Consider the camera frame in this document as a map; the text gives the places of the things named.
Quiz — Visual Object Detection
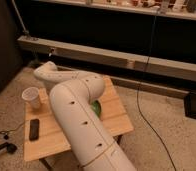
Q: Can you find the grey low ledge beam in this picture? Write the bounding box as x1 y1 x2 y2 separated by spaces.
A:
17 36 196 82

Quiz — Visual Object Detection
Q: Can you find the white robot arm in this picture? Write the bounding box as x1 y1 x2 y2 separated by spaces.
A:
34 61 136 171

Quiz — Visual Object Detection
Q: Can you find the metal pole stand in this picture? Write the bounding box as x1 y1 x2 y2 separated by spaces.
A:
11 0 38 41

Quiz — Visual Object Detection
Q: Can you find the black device on floor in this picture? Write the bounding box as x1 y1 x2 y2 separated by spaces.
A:
0 142 17 154

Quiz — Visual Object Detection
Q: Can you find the green bowl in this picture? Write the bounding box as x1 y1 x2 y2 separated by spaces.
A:
91 101 102 116

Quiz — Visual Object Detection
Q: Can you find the wooden table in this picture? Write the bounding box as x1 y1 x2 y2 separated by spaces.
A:
24 77 133 161

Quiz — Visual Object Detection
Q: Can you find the white paper cup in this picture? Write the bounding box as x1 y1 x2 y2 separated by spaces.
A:
22 87 41 109

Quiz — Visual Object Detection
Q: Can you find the black remote control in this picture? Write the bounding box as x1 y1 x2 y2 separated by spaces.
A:
29 119 40 141

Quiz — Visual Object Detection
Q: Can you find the black cable on floor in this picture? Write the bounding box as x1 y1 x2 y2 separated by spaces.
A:
0 120 27 140

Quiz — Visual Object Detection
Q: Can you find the black hanging cable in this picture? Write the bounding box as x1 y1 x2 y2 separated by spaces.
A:
136 7 177 171

